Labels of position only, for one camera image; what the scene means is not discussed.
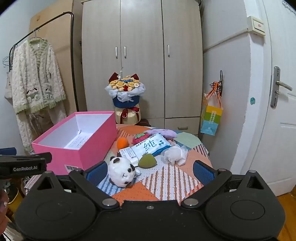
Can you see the white paper sheet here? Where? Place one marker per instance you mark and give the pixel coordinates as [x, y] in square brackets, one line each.
[77, 141]

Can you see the yellow bucket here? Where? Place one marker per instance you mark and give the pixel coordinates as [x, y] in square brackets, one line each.
[15, 201]

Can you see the cream fleece pajamas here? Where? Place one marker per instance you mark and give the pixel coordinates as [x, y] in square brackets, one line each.
[34, 76]

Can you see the white tissue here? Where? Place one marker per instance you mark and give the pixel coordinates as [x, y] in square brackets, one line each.
[174, 155]

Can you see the red strawberry plush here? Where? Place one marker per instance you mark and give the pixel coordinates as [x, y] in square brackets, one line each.
[138, 139]

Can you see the green makeup sponge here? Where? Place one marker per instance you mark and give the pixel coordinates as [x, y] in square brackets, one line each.
[146, 161]

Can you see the wet wipes pack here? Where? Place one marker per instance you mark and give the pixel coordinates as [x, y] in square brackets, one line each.
[150, 147]

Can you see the pink cardboard box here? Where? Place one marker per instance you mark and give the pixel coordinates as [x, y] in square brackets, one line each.
[57, 155]

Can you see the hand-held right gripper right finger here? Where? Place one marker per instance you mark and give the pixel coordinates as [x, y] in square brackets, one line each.
[204, 172]

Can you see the black clothes rack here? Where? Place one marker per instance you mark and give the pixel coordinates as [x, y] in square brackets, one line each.
[73, 46]

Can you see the panda plush toy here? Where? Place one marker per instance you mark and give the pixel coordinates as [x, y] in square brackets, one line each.
[120, 171]

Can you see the teal sticker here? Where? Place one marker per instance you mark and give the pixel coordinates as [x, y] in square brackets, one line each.
[253, 101]

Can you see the person's head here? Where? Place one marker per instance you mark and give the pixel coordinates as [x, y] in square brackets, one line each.
[3, 208]

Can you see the colourful gift bag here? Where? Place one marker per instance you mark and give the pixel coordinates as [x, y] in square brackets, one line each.
[211, 120]

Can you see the light wooden board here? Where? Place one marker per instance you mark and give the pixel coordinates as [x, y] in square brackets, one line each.
[62, 46]

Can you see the wall light switch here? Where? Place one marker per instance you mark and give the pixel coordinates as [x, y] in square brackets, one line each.
[256, 25]

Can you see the white door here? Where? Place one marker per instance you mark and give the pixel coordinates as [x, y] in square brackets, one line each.
[284, 139]

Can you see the white tote bag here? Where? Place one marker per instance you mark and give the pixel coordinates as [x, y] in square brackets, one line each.
[8, 85]

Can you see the purple plush toy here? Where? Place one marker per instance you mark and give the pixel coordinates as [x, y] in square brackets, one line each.
[166, 134]

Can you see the small white carton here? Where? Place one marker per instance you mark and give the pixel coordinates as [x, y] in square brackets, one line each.
[128, 153]

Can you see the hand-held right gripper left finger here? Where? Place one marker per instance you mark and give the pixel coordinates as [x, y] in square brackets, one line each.
[96, 172]

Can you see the orange makeup sponge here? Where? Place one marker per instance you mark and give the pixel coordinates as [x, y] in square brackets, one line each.
[122, 143]

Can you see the floral pink cloth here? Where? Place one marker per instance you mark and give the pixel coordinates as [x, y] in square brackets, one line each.
[173, 141]

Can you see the beige wardrobe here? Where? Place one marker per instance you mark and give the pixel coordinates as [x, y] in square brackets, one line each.
[143, 69]

